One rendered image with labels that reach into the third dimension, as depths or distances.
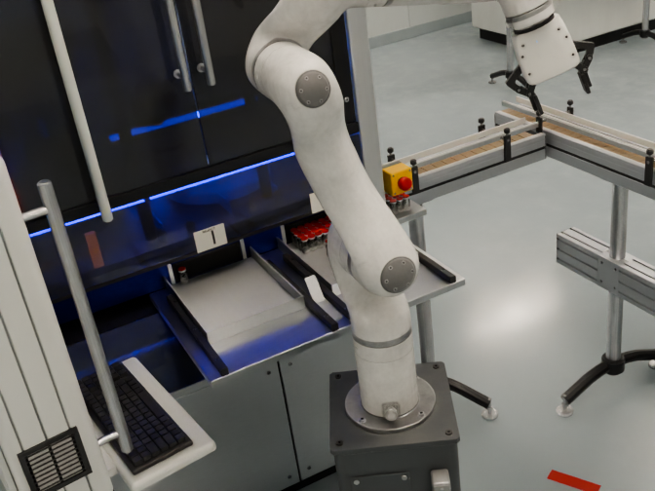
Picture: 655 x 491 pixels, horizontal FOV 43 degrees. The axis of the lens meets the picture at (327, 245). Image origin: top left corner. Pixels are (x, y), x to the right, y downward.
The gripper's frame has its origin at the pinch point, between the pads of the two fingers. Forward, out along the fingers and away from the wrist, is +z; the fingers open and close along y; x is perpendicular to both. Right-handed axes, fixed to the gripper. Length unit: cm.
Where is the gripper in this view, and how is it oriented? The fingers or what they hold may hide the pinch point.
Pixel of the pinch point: (562, 97)
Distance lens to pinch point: 163.8
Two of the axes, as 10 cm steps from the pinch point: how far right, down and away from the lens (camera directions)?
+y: 9.0, -3.9, -2.2
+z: 4.4, 8.2, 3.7
